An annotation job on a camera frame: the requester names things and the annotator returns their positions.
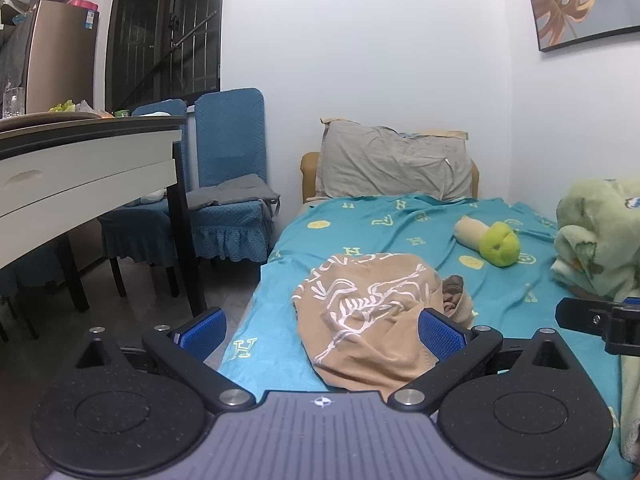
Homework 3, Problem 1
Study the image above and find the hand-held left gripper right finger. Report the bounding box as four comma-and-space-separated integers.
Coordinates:
387, 308, 571, 413

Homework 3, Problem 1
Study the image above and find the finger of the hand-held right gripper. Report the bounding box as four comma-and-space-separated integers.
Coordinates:
555, 297, 618, 334

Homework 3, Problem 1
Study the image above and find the grey pillow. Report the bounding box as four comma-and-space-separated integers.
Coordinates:
314, 120, 475, 202

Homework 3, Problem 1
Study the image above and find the grey seat cushion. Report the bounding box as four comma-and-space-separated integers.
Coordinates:
186, 175, 281, 211

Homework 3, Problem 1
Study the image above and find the green fleece blanket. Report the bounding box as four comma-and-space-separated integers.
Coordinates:
550, 177, 640, 461

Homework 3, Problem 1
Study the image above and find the white table with dark top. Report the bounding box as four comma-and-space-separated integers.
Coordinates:
0, 110, 208, 341

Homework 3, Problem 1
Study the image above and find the beige pillow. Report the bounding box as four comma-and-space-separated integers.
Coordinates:
320, 118, 470, 142

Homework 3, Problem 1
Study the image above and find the framed leaf wall picture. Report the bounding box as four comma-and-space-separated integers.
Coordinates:
520, 0, 640, 53

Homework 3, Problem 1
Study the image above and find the dark window with grille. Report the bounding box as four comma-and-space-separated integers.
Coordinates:
105, 0, 223, 111

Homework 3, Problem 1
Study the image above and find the beige refrigerator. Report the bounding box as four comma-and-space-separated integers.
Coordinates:
22, 0, 101, 113

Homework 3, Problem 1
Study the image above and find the tan t-shirt with white print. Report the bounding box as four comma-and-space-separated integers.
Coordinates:
291, 252, 476, 392

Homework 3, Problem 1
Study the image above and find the clear drinking glass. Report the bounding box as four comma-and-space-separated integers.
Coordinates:
2, 87, 26, 120

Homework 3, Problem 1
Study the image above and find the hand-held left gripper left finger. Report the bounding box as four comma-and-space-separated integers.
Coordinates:
75, 306, 257, 413

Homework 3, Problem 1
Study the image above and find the green and beige plush toy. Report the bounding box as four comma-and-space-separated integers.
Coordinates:
454, 215, 522, 267

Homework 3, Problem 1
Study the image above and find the blue covered chair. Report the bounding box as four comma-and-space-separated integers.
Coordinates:
187, 88, 282, 311
0, 245, 66, 343
97, 100, 189, 298

